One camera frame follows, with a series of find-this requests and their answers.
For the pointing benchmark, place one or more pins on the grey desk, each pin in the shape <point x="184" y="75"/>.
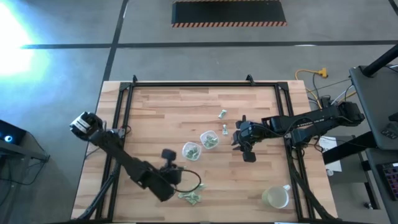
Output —
<point x="376" y="105"/>

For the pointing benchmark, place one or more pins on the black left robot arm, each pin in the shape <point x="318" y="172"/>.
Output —
<point x="133" y="166"/>

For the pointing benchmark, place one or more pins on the black keyboard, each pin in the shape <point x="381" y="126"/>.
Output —
<point x="390" y="180"/>

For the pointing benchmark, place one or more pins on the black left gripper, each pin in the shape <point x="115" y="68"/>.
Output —
<point x="172" y="175"/>

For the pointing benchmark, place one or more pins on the cream ceramic mug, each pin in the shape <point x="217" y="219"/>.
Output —
<point x="275" y="197"/>

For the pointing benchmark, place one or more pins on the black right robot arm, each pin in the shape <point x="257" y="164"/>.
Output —
<point x="311" y="121"/>

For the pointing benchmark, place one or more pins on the black controller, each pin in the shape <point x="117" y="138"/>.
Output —
<point x="390" y="130"/>

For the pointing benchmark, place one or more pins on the black device with blue light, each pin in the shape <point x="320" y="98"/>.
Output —
<point x="8" y="135"/>

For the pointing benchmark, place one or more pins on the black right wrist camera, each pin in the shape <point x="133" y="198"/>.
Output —
<point x="249" y="156"/>

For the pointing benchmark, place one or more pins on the black metal rig frame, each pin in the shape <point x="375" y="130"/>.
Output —
<point x="202" y="84"/>

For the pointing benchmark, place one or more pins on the clear plastic container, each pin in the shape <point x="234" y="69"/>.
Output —
<point x="203" y="134"/>
<point x="186" y="145"/>

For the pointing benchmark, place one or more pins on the pale green packet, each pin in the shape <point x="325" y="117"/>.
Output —
<point x="194" y="199"/>
<point x="195" y="151"/>
<point x="200" y="187"/>
<point x="189" y="154"/>
<point x="222" y="114"/>
<point x="207" y="143"/>
<point x="183" y="195"/>
<point x="224" y="129"/>
<point x="214" y="139"/>

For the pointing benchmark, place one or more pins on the black pole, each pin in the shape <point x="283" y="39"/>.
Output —
<point x="381" y="60"/>

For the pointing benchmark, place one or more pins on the black desk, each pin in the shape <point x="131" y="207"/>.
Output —
<point x="377" y="211"/>

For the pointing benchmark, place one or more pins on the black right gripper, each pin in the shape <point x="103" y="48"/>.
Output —
<point x="248" y="133"/>

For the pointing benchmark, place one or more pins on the black hazard-striped floor mat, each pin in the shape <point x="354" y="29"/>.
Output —
<point x="228" y="12"/>

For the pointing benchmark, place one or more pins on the white paper sheet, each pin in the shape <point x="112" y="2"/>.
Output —
<point x="329" y="144"/>

